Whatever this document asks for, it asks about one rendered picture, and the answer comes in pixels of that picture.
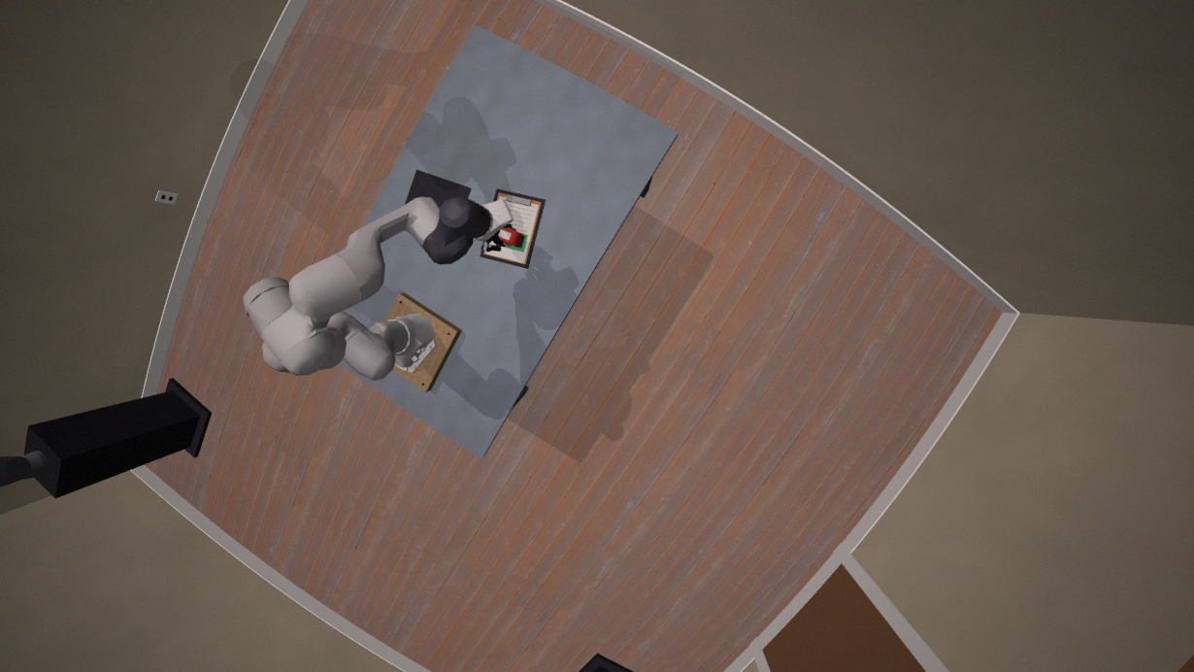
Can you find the red self-inking stamp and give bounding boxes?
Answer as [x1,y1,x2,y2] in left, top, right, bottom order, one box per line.
[498,228,525,248]

